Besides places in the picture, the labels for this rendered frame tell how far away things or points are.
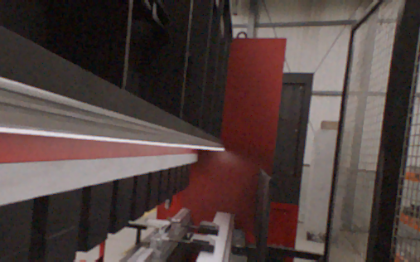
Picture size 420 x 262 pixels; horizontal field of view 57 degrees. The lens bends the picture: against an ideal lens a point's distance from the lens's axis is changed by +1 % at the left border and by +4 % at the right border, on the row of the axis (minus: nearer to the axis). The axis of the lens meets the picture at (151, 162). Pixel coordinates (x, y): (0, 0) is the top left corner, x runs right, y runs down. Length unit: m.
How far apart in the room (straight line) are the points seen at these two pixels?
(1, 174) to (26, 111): 0.34
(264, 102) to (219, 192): 0.76
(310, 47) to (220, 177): 6.58
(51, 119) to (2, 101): 0.06
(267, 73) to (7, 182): 2.56
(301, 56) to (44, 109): 8.97
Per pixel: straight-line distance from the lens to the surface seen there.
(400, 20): 1.20
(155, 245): 1.93
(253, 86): 2.97
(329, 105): 9.02
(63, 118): 0.30
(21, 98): 0.25
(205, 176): 2.95
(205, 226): 2.09
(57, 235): 0.78
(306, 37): 9.27
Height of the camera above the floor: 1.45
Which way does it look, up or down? 3 degrees down
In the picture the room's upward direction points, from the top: 5 degrees clockwise
